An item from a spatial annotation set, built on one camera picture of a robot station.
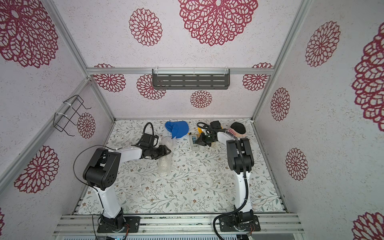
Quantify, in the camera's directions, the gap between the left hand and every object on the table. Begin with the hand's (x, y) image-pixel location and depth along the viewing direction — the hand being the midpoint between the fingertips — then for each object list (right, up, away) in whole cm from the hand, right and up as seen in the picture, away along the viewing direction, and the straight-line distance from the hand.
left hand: (168, 152), depth 99 cm
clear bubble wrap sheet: (-1, -5, -9) cm, 10 cm away
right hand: (+18, +8, +3) cm, 20 cm away
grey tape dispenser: (+16, +9, +5) cm, 19 cm away
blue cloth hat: (+6, +16, +11) cm, 20 cm away
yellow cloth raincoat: (+21, +15, +14) cm, 29 cm away
